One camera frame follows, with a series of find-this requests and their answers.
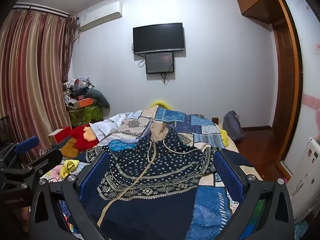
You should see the yellow plush toy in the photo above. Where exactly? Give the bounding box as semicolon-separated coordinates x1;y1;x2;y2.
59;159;79;180

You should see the small black wall screen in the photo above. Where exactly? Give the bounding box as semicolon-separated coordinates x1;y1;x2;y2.
145;52;175;74

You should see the yellow cloth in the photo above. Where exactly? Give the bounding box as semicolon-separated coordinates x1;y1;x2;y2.
220;129;229;147
149;99;173;110

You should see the pile of clothes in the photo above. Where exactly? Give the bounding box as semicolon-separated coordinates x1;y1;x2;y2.
63;76;95;105

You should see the navy patterned hoodie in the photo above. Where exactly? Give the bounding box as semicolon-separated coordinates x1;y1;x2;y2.
72;122;254;240

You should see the blue patchwork quilt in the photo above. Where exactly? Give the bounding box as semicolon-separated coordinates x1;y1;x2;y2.
57;105;242;240

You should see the grey backpack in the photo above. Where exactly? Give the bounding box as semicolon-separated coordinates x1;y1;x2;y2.
222;110;245;142

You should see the white appliance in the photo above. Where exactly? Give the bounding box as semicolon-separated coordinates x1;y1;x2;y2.
285;136;320;222

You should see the green patterned cloth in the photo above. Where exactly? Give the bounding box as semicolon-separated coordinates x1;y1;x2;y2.
69;104;104;127

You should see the white sheet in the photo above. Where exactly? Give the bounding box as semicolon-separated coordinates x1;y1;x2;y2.
90;112;137;141

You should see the striped red curtain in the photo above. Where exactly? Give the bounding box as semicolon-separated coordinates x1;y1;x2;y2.
0;2;78;162

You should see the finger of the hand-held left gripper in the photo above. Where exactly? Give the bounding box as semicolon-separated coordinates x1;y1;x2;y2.
22;149;63;179
0;136;40;167

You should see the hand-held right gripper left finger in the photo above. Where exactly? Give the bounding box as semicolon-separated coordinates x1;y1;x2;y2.
29;151;112;240

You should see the wooden wardrobe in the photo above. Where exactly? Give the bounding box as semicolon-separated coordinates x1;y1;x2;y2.
235;0;304;164

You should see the orange box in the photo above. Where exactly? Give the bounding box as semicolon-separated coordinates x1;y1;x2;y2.
72;97;94;109

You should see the red plush toy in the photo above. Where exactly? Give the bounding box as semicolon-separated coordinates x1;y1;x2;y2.
71;124;99;151

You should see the red box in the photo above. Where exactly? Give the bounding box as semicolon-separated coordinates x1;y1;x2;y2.
48;126;73;145

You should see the white air conditioner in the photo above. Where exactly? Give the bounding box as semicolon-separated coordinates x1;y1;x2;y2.
78;1;123;32

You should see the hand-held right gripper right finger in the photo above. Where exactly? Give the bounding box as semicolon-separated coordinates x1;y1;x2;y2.
212;150;295;240

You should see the black wall television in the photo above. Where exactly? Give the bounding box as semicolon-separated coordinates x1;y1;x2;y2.
133;22;186;55

